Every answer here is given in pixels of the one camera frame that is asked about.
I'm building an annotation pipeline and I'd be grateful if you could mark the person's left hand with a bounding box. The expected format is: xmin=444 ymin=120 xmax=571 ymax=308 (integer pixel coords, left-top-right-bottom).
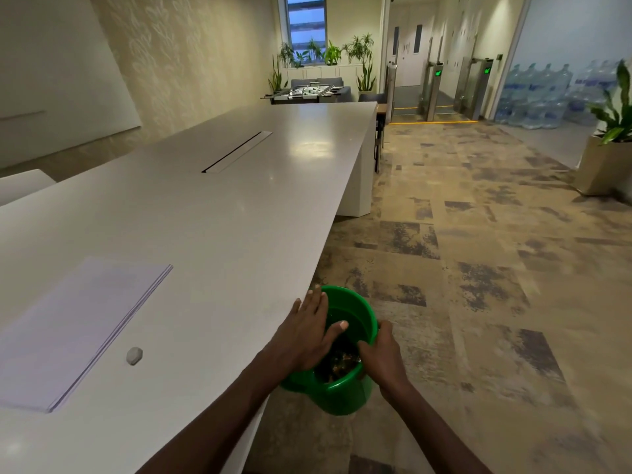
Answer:
xmin=269 ymin=286 xmax=350 ymax=375

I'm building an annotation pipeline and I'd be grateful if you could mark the person's right hand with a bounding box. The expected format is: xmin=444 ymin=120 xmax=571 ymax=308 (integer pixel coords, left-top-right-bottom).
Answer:
xmin=357 ymin=320 xmax=413 ymax=400

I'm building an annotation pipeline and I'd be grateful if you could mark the green plastic bucket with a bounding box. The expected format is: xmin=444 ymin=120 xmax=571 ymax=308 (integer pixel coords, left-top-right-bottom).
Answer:
xmin=280 ymin=285 xmax=380 ymax=416

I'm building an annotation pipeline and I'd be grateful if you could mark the person's right forearm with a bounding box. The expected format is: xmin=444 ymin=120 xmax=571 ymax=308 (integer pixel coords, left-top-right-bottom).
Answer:
xmin=379 ymin=382 xmax=494 ymax=474

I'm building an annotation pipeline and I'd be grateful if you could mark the person's left forearm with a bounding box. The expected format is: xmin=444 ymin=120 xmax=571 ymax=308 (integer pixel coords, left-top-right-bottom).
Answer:
xmin=136 ymin=359 xmax=297 ymax=474

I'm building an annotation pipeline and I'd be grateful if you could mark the dark debris in bucket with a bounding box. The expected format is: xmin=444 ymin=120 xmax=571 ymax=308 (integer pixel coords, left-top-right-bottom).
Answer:
xmin=316 ymin=340 xmax=362 ymax=383

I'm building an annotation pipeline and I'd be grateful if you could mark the wooden side table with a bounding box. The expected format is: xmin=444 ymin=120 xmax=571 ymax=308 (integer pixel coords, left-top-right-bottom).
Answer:
xmin=374 ymin=103 xmax=389 ymax=173

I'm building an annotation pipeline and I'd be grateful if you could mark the foosball table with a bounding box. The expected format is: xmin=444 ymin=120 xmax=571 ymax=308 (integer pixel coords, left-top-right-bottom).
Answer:
xmin=261 ymin=81 xmax=346 ymax=104

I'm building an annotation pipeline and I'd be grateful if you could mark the grey sofa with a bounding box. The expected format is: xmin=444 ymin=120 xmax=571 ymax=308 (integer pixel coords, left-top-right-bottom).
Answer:
xmin=291 ymin=78 xmax=352 ymax=103

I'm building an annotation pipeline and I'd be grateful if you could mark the metal turnstile gate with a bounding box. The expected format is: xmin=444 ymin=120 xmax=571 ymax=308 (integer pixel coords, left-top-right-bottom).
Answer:
xmin=454 ymin=57 xmax=494 ymax=121
xmin=419 ymin=61 xmax=445 ymax=122
xmin=386 ymin=63 xmax=398 ymax=124

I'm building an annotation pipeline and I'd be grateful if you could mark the stack of white paper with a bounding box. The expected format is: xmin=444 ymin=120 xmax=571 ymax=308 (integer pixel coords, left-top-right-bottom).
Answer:
xmin=0 ymin=256 xmax=173 ymax=414

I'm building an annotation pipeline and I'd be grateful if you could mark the snake plant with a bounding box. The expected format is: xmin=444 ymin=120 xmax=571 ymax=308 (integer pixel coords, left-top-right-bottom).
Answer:
xmin=356 ymin=61 xmax=377 ymax=92
xmin=268 ymin=55 xmax=288 ymax=92

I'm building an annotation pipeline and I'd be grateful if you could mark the white door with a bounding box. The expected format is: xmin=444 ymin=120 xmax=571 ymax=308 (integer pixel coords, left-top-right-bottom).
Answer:
xmin=386 ymin=17 xmax=436 ymax=88

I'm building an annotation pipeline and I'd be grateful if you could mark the window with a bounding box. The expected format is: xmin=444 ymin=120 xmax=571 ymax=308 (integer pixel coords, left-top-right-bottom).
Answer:
xmin=285 ymin=0 xmax=328 ymax=57

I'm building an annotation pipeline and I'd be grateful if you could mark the plant in beige planter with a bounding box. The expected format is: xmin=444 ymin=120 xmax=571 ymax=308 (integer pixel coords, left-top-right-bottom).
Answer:
xmin=573 ymin=59 xmax=632 ymax=197

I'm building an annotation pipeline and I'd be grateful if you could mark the white chair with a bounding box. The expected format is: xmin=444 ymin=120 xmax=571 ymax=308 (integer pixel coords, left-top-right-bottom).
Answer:
xmin=0 ymin=169 xmax=56 ymax=207

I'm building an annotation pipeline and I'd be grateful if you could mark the group of blue water bottles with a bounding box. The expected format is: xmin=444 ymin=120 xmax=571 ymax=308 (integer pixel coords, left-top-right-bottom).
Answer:
xmin=494 ymin=61 xmax=620 ymax=130

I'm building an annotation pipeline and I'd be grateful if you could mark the table cable hatch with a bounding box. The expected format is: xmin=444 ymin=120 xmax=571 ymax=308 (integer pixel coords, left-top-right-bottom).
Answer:
xmin=201 ymin=130 xmax=273 ymax=174

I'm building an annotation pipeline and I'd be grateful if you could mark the white wall board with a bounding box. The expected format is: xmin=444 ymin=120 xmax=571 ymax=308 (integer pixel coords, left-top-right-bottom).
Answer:
xmin=0 ymin=0 xmax=143 ymax=169

